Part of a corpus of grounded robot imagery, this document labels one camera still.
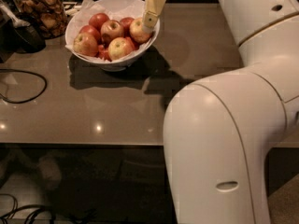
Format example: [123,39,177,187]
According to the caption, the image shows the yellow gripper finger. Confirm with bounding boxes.
[142,0,166,34]

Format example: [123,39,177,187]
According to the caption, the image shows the red apple back left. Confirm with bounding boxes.
[79,25,101,42]

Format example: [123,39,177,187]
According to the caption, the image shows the red-yellow apple centre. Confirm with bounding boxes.
[100,20,124,45]

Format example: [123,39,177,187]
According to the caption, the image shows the white ceramic bowl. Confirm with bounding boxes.
[64,0,161,73]

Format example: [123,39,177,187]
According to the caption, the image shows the glass jar of dried chips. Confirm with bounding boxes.
[14,0,67,38]

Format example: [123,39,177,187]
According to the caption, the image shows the black cables on floor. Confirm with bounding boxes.
[0,193,94,224]

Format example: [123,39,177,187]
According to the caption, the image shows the yellow-red apple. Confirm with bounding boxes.
[129,18,152,44]
[73,33,98,57]
[108,37,133,61]

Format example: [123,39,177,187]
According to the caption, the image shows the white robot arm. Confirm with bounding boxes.
[164,0,299,224]

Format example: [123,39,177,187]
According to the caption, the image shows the white shoe under table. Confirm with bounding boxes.
[37,156,62,190]

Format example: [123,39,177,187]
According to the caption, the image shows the yellow-red apple front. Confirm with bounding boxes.
[108,37,133,61]

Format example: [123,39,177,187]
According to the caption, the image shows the small red apple bottom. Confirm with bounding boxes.
[98,45,110,61]

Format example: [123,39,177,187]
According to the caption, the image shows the black round appliance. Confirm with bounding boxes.
[14,25,46,53]

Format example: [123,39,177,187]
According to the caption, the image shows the red apple top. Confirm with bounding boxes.
[89,13,109,30]

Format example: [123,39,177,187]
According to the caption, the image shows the red apple back right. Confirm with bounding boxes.
[120,17,134,36]

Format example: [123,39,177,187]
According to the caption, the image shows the black cable on table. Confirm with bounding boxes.
[0,68,48,105]

